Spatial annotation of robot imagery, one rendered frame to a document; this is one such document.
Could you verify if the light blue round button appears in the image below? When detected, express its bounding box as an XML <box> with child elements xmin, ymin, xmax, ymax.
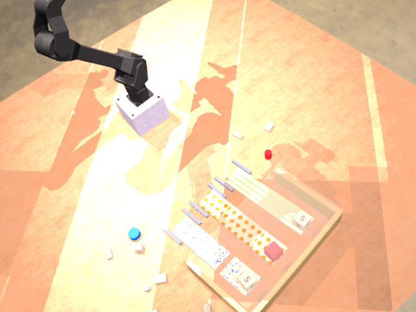
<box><xmin>127</xmin><ymin>227</ymin><xmax>140</xmax><ymax>241</ymax></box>

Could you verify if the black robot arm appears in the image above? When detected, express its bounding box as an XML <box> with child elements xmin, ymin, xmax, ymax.
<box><xmin>32</xmin><ymin>0</ymin><xmax>154</xmax><ymax>107</ymax></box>

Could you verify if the red cylinder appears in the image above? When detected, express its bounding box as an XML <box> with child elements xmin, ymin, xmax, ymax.
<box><xmin>265</xmin><ymin>149</ymin><xmax>272</xmax><ymax>160</ymax></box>

